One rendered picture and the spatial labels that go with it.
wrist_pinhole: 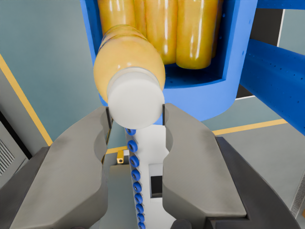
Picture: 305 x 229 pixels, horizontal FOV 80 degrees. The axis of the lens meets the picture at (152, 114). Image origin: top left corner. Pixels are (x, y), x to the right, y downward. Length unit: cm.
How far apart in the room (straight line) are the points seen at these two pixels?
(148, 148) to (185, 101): 47
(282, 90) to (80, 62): 133
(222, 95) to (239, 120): 170
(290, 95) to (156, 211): 80
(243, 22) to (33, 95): 172
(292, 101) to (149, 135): 59
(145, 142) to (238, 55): 49
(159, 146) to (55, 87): 122
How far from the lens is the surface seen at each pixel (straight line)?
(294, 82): 95
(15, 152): 207
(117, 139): 189
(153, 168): 76
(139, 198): 87
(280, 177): 291
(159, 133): 68
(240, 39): 30
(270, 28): 159
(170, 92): 26
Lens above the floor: 146
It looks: 59 degrees down
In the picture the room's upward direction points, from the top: 174 degrees clockwise
